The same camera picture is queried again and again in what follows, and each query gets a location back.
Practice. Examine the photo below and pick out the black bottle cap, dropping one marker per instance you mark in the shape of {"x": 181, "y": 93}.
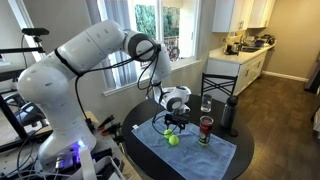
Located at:
{"x": 233, "y": 133}

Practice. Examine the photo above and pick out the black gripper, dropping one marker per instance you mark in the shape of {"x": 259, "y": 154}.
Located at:
{"x": 175, "y": 120}

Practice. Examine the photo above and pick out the dark metal water bottle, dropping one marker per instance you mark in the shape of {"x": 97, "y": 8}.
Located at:
{"x": 229, "y": 112}

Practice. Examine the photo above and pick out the black camera on stand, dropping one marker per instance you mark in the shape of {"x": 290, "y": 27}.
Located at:
{"x": 35, "y": 33}

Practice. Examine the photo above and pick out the black metal chair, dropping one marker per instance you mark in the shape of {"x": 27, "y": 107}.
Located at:
{"x": 224, "y": 83}

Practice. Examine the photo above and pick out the white kitchen counter cabinet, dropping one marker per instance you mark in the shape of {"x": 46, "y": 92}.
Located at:
{"x": 246, "y": 66}

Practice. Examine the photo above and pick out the blue towel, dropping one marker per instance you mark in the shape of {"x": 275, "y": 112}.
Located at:
{"x": 188, "y": 158}

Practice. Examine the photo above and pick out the clear drinking glass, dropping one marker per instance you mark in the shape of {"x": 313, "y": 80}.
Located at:
{"x": 206, "y": 103}

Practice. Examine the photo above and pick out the orange-handled black clamp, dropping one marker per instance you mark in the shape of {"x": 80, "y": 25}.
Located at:
{"x": 107, "y": 120}
{"x": 111, "y": 130}

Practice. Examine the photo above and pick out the clear tennis ball jar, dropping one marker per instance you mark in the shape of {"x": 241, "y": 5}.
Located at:
{"x": 205, "y": 127}

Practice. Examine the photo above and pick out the white upper cabinets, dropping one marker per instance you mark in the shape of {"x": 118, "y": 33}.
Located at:
{"x": 237, "y": 15}

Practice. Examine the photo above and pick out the yellow-green tennis ball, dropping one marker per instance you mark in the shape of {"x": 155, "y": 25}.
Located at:
{"x": 173, "y": 140}
{"x": 168, "y": 133}

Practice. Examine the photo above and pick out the round black table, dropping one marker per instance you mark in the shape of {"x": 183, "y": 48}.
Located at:
{"x": 152, "y": 166}

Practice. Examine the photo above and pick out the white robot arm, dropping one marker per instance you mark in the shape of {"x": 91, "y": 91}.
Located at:
{"x": 47, "y": 82}

